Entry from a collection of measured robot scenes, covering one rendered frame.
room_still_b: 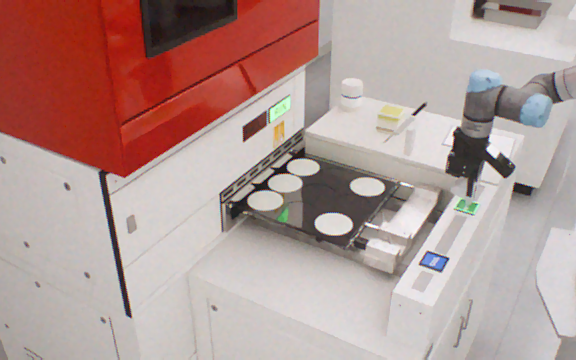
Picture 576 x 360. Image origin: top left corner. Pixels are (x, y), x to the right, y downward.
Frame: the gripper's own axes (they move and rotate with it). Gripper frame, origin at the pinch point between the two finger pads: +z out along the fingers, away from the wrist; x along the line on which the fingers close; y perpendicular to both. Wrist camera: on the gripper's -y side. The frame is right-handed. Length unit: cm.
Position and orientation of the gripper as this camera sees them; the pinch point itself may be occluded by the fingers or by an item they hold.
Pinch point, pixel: (470, 202)
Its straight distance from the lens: 162.0
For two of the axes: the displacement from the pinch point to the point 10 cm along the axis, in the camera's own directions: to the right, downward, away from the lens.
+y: -8.6, -2.7, 4.4
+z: 0.0, 8.5, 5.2
